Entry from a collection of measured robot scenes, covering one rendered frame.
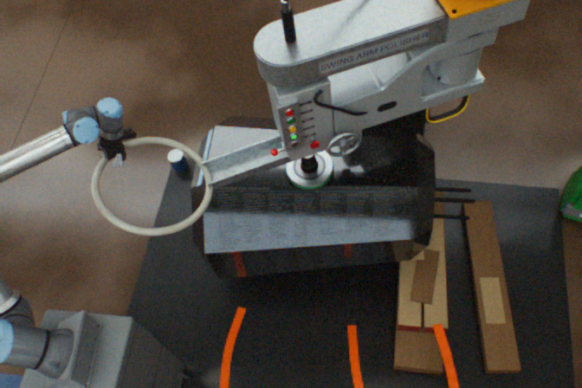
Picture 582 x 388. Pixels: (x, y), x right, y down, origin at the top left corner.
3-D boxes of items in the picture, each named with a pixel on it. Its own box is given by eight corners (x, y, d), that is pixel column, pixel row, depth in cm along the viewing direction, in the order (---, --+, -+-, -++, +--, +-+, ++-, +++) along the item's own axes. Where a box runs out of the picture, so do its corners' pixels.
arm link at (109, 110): (92, 98, 223) (118, 93, 227) (94, 119, 233) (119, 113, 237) (99, 116, 219) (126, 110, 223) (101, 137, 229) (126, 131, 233)
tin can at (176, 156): (188, 158, 384) (183, 147, 373) (187, 171, 379) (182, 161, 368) (173, 160, 385) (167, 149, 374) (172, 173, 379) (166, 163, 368)
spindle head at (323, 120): (352, 100, 257) (352, 27, 219) (371, 139, 245) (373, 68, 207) (275, 126, 254) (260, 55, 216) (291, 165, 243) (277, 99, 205)
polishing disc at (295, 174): (309, 139, 277) (309, 139, 276) (342, 165, 268) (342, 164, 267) (277, 168, 271) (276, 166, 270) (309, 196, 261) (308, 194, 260)
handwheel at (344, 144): (353, 132, 245) (353, 111, 232) (362, 151, 239) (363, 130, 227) (320, 144, 243) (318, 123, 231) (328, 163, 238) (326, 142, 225)
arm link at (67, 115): (62, 115, 213) (97, 108, 218) (59, 109, 223) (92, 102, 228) (68, 139, 216) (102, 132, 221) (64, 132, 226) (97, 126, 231)
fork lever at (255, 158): (349, 109, 259) (348, 102, 255) (365, 143, 249) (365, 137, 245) (202, 161, 256) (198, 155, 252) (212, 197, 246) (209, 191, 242)
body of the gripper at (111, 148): (97, 151, 244) (95, 132, 235) (114, 141, 249) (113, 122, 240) (109, 162, 242) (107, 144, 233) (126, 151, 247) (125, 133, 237)
